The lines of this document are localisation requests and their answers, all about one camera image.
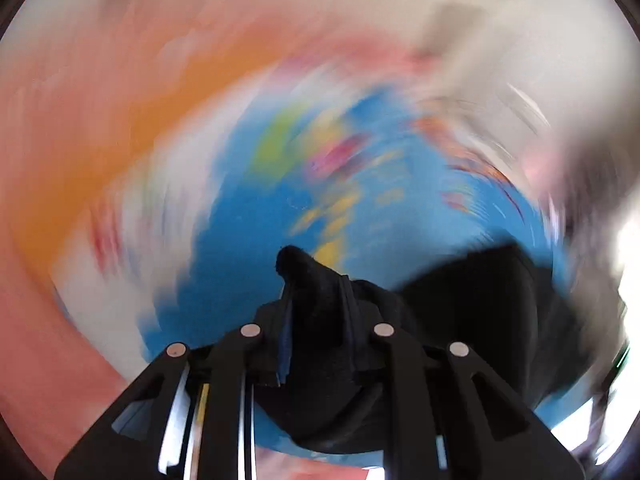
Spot blue printed blanket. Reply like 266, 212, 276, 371
135, 85, 573, 463

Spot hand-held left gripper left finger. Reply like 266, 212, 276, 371
54, 280, 297, 480

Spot pink and orange cloth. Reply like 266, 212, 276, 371
0, 20, 436, 480

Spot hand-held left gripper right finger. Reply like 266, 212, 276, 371
339, 275, 586, 480

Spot black pants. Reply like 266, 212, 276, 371
250, 245, 593, 457

